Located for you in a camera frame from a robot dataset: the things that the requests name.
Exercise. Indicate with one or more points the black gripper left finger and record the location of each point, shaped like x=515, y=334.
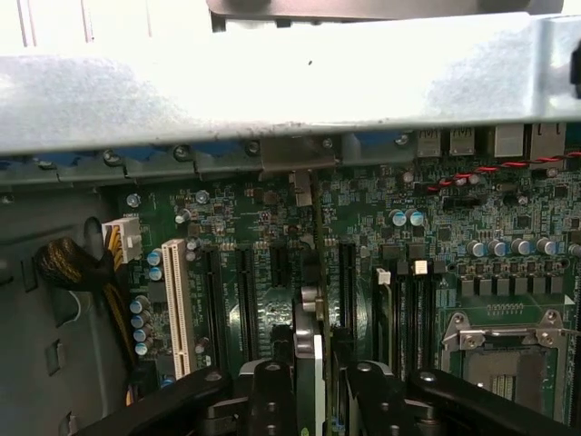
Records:
x=272, y=404

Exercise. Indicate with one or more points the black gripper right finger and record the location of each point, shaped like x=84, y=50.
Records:
x=381, y=404

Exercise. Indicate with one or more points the long black expansion slot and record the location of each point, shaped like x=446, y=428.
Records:
x=348, y=295
x=246, y=309
x=214, y=309

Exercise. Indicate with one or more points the CPU socket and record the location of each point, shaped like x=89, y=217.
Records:
x=499, y=372

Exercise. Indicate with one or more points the white expansion slot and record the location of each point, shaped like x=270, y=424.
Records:
x=179, y=309

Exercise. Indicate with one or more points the short black expansion slot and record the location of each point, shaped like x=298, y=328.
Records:
x=279, y=263

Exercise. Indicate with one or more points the green motherboard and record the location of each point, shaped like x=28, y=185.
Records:
x=363, y=218

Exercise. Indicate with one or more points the thin metal locking lever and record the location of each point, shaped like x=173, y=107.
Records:
x=573, y=334

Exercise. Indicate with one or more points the twin silver USB port block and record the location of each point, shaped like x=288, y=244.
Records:
x=445, y=141

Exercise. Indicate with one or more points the silver network port block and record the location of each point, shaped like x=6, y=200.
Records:
x=544, y=145

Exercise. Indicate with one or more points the open black PC case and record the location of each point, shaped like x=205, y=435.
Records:
x=272, y=82

